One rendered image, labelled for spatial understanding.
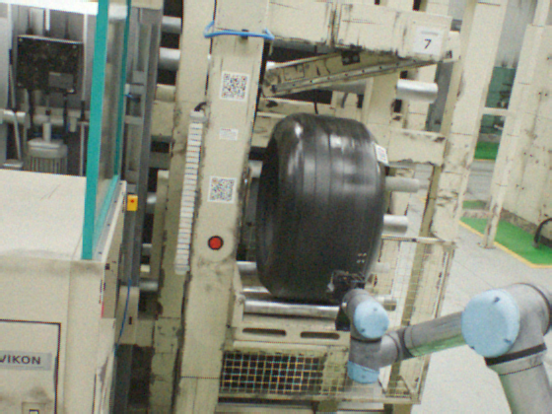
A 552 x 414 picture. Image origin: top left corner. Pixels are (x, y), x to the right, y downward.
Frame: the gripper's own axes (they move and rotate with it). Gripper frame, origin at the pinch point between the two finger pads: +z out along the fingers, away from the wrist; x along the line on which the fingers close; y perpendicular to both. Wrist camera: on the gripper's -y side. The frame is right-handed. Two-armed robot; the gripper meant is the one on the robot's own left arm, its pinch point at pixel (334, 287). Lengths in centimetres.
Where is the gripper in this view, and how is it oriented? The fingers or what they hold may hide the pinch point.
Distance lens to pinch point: 185.6
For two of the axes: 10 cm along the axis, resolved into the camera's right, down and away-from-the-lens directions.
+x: -9.8, -0.9, -1.8
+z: -1.6, -1.7, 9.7
